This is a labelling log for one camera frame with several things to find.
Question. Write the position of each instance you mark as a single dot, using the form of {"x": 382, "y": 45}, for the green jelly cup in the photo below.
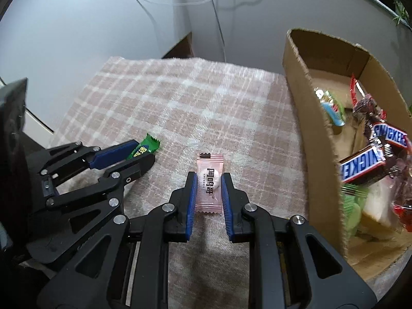
{"x": 352, "y": 212}

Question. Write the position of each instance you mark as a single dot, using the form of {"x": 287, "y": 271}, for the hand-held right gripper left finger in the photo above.
{"x": 192, "y": 206}

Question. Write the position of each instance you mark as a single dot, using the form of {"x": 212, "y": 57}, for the thin red stick wrapper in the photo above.
{"x": 354, "y": 87}

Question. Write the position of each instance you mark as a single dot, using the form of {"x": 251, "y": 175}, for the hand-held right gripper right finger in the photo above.
{"x": 226, "y": 207}

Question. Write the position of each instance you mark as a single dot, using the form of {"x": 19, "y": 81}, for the green candy packet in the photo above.
{"x": 149, "y": 143}

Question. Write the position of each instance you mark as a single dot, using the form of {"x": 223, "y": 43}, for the clear red candy wrapper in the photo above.
{"x": 402, "y": 183}

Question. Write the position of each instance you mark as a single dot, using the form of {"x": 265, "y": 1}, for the colourful candy packet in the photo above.
{"x": 333, "y": 109}

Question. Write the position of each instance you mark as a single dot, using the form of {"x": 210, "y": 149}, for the cardboard box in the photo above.
{"x": 309, "y": 103}

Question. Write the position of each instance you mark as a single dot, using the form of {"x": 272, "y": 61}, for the pink plaid cloth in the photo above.
{"x": 193, "y": 103}

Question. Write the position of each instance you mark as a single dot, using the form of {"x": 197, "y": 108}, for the brown chocolate bar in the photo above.
{"x": 391, "y": 136}
{"x": 360, "y": 164}

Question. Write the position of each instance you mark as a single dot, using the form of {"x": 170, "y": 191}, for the dark wooden cabinet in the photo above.
{"x": 180, "y": 48}

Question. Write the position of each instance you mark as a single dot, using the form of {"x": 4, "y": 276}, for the dark red candy wrapper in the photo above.
{"x": 368, "y": 107}

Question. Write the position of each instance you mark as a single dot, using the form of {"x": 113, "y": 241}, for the potted spider plant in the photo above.
{"x": 399, "y": 8}

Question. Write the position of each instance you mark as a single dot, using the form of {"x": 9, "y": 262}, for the pink candy packet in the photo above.
{"x": 209, "y": 180}

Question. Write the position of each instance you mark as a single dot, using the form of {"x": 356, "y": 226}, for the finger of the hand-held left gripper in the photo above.
{"x": 112, "y": 156}
{"x": 135, "y": 170}

